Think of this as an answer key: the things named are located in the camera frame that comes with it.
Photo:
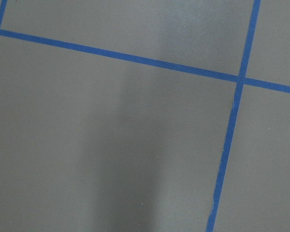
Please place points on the brown paper table cover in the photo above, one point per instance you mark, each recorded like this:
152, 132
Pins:
144, 115

